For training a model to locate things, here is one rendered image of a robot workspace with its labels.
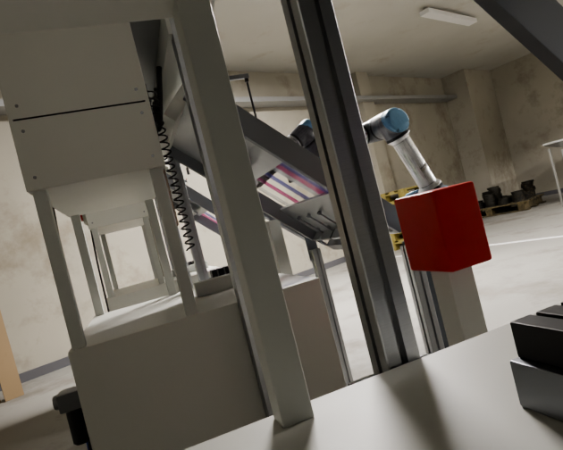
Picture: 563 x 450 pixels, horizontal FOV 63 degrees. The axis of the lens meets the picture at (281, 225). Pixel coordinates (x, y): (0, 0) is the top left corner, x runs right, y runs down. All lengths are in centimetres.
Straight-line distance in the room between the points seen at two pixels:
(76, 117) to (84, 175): 14
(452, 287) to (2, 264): 410
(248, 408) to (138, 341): 33
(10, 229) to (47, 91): 349
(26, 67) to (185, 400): 88
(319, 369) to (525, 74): 991
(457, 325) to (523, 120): 993
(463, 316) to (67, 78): 104
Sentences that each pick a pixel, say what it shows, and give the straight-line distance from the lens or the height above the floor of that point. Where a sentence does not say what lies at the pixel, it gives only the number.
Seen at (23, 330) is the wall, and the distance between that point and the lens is 466.
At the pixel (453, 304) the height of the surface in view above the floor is 55.
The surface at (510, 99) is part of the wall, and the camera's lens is 1093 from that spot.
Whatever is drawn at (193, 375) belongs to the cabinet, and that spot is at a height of 48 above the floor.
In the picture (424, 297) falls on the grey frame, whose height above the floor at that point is 48.
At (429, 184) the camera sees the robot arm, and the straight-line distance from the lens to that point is 221.
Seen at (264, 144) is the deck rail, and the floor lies 101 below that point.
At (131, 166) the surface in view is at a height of 101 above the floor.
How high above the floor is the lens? 79
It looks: level
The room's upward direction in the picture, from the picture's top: 14 degrees counter-clockwise
